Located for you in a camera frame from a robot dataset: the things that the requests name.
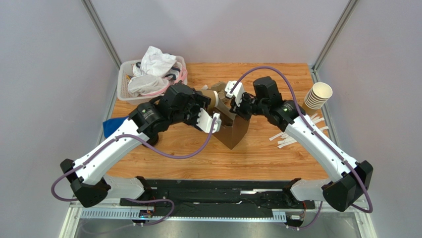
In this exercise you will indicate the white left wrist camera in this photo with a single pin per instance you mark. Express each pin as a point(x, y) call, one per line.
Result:
point(207, 123)

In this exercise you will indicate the white plastic basket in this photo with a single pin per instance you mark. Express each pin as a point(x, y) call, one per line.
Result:
point(125, 74)

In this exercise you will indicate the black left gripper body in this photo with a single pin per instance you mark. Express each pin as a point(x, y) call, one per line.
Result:
point(189, 116)

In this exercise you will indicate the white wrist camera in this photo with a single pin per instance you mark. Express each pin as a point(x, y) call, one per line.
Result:
point(207, 123)
point(234, 90)

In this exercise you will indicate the cardboard cup carrier tray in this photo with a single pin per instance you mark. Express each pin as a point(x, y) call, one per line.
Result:
point(219, 88)

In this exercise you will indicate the brown paper bag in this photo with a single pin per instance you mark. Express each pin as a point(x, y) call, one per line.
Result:
point(233, 128)

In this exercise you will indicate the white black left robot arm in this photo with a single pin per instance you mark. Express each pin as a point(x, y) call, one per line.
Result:
point(88, 175)

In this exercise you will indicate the blue folded cloth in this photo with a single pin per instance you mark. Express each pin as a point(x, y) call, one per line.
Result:
point(112, 125)

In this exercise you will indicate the white straw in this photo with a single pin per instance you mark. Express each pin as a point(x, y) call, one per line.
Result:
point(288, 140)
point(314, 118)

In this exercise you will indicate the aluminium frame rail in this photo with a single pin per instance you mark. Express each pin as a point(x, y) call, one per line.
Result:
point(118, 218)

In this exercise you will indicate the pink white item in basket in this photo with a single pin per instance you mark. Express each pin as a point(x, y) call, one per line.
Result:
point(148, 85)

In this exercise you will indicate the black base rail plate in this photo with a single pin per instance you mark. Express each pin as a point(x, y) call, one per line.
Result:
point(219, 198)

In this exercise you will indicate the brown paper coffee cup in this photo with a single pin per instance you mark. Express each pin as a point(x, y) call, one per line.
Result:
point(213, 95)

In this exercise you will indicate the crumpled white paper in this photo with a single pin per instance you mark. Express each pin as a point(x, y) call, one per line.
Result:
point(155, 63)

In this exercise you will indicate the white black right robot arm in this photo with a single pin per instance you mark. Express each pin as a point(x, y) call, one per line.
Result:
point(347, 179)

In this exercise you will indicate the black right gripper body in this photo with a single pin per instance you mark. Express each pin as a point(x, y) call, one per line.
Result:
point(240, 107)

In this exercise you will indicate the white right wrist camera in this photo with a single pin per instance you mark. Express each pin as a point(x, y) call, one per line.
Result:
point(234, 90)

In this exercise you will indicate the stack of paper cups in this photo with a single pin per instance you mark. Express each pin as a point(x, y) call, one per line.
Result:
point(316, 97)

